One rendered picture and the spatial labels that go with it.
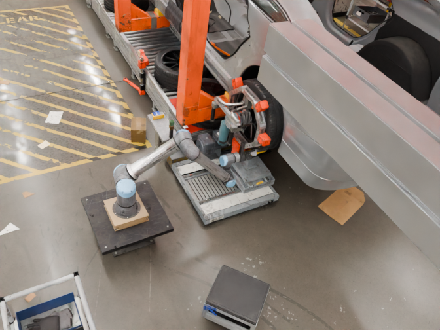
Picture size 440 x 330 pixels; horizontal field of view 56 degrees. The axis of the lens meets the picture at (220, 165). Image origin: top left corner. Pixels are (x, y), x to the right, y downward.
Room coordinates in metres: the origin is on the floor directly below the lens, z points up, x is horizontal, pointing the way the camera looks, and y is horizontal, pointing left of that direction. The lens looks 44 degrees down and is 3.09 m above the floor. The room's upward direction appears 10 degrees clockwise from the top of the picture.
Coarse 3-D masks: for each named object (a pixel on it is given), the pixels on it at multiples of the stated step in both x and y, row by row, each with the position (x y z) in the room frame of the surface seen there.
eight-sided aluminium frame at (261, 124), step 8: (240, 88) 3.07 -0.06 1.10; (248, 88) 3.06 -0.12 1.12; (232, 96) 3.19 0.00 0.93; (248, 96) 2.98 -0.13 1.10; (256, 96) 2.97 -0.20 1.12; (256, 112) 2.84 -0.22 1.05; (256, 120) 2.82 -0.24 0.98; (264, 120) 2.82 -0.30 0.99; (264, 128) 2.79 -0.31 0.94; (240, 136) 3.03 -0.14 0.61; (256, 136) 2.78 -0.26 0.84; (248, 144) 2.85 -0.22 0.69; (256, 144) 2.77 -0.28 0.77
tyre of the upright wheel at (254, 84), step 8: (248, 80) 3.17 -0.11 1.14; (256, 80) 3.15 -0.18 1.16; (256, 88) 3.04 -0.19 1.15; (264, 88) 3.02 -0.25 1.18; (264, 96) 2.94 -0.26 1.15; (272, 96) 2.97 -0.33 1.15; (272, 104) 2.91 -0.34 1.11; (280, 104) 2.94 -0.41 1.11; (272, 112) 2.85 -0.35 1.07; (280, 112) 2.89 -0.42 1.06; (272, 120) 2.81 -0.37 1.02; (280, 120) 2.85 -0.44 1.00; (272, 128) 2.79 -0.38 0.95; (280, 128) 2.83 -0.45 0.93; (272, 136) 2.78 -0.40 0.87; (280, 136) 2.83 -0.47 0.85; (272, 144) 2.81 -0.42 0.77
